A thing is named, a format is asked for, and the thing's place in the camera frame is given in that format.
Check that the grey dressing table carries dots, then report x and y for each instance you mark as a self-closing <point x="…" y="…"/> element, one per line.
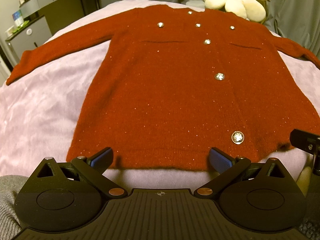
<point x="59" y="13"/>

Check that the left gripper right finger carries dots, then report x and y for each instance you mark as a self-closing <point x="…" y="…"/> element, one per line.
<point x="229" y="169"/>

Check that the red knit cardigan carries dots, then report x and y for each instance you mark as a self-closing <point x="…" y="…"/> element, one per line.
<point x="175" y="82"/>

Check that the grey low cabinet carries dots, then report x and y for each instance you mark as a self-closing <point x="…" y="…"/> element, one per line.
<point x="33" y="35"/>

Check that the blue white box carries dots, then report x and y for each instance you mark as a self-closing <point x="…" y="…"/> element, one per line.
<point x="18" y="18"/>

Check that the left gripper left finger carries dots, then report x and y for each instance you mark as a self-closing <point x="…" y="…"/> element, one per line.
<point x="92" y="169"/>

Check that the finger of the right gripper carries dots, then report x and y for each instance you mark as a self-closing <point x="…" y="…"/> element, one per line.
<point x="309" y="143"/>

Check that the grey knit trouser leg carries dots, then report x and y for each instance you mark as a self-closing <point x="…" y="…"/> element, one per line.
<point x="10" y="187"/>

